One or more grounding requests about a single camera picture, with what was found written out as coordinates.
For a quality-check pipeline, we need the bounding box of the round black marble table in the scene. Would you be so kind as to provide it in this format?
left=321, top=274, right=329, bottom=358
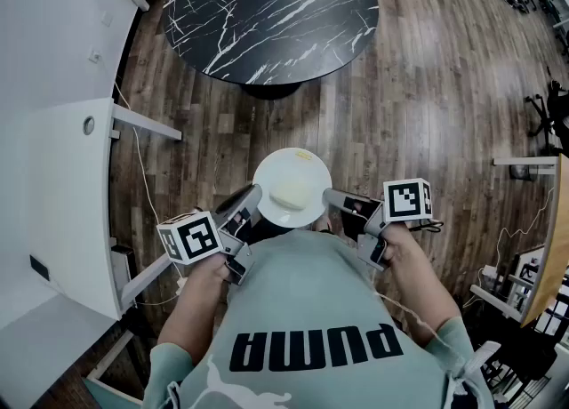
left=162, top=0, right=381, bottom=100

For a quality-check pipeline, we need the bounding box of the person's left forearm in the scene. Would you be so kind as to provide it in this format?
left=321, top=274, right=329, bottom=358
left=156, top=260, right=232, bottom=366

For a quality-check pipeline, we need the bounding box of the black white printed board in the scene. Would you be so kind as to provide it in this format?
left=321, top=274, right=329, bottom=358
left=510, top=245, right=548, bottom=293

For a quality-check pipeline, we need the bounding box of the white floor cable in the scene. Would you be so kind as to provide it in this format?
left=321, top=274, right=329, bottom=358
left=113, top=80, right=190, bottom=309

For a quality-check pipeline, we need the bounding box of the grey desk bar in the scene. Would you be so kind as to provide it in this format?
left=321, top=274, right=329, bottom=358
left=493, top=156, right=559, bottom=177

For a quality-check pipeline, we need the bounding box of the wooden desk top edge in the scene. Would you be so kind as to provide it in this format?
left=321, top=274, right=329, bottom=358
left=519, top=153, right=569, bottom=328

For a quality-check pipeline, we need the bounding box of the white round plate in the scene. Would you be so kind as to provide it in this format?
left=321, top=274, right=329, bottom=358
left=252, top=147, right=333, bottom=229

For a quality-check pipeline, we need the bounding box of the black office chair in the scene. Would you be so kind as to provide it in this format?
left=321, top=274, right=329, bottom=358
left=524, top=80, right=569, bottom=155

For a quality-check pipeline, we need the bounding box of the white desk with round grommet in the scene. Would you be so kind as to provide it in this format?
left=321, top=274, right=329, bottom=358
left=28, top=96, right=183, bottom=322

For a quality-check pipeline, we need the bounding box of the person's green shirt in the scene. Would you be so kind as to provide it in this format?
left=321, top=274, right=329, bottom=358
left=142, top=228, right=494, bottom=409

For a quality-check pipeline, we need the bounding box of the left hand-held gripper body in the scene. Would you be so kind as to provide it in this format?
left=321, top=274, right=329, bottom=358
left=156, top=210, right=255, bottom=287

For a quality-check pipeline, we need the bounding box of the black wall panel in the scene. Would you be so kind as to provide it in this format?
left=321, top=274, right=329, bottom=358
left=28, top=254, right=51, bottom=282

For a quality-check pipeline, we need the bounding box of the person's left hand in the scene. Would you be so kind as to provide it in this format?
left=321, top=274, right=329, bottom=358
left=195, top=250, right=228, bottom=286

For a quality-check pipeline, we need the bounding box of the white shoulder strap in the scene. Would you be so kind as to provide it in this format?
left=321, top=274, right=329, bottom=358
left=446, top=340, right=503, bottom=399

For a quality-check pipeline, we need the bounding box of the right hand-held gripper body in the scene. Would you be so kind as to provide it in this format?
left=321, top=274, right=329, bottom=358
left=344, top=178, right=434, bottom=271

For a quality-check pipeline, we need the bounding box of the person's right forearm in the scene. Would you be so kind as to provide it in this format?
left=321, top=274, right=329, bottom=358
left=386, top=237, right=463, bottom=349

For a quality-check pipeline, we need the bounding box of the person's right hand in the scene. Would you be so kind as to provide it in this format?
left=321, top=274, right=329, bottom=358
left=384, top=220, right=421, bottom=264

